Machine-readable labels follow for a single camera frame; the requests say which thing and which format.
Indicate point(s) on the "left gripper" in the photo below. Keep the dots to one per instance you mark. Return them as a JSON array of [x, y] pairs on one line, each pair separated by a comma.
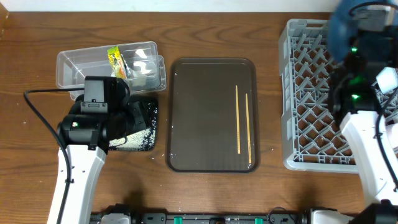
[[140, 124]]

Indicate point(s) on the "light blue rice bowl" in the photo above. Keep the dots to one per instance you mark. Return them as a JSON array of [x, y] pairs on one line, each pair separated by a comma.
[[387, 79]]

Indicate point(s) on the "blue plate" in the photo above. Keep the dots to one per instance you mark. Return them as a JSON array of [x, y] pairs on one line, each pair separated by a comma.
[[343, 29]]

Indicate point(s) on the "white napkin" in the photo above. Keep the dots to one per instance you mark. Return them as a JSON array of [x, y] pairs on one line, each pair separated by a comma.
[[144, 70]]

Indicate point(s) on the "green snack wrapper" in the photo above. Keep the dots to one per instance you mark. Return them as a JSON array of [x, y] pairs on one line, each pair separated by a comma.
[[116, 62]]

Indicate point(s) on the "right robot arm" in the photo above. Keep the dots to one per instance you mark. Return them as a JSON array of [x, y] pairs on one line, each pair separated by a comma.
[[360, 116]]

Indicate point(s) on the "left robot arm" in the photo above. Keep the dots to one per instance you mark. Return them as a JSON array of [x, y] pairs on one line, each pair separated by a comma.
[[104, 112]]

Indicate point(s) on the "black waste tray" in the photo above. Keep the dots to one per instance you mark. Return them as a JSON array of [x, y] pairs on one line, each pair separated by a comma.
[[141, 126]]

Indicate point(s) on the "grey dishwasher rack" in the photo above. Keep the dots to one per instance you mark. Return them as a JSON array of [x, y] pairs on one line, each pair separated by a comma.
[[311, 140]]

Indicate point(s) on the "spilled white rice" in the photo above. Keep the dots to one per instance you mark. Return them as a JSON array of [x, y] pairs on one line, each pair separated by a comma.
[[143, 140]]

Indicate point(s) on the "clear plastic bin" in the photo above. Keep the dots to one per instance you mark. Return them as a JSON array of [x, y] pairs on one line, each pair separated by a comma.
[[74, 65]]

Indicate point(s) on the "brown serving tray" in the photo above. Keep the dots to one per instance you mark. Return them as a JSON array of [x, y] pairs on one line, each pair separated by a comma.
[[201, 135]]

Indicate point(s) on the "left wooden chopstick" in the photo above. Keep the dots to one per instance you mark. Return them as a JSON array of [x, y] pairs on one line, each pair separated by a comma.
[[237, 121]]

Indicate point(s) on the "wooden chopstick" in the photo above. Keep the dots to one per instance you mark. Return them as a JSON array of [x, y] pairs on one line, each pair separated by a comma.
[[248, 129], [237, 121]]

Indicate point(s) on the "right wooden chopstick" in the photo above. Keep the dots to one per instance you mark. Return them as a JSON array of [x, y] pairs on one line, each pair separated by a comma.
[[248, 129]]

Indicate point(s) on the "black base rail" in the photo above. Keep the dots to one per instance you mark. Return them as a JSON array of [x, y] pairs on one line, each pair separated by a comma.
[[121, 213]]

